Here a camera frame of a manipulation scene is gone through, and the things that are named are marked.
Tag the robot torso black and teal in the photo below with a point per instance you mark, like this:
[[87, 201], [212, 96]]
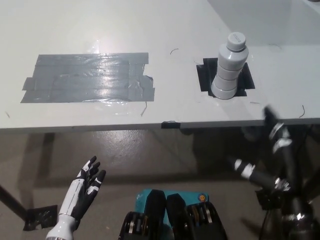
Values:
[[172, 215]]

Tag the black stand leg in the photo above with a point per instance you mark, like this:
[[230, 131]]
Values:
[[12, 201]]

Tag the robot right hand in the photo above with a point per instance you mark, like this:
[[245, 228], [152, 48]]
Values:
[[281, 142]]

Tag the grey duct tape patch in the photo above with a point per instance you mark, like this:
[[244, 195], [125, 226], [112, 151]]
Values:
[[90, 77]]

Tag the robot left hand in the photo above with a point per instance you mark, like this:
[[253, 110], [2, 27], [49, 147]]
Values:
[[75, 192]]

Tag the black tape square patch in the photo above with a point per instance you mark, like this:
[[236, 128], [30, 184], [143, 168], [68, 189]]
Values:
[[205, 75]]

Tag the white ribbed plastic bottle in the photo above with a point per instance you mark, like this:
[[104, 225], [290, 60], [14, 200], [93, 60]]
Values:
[[228, 72]]

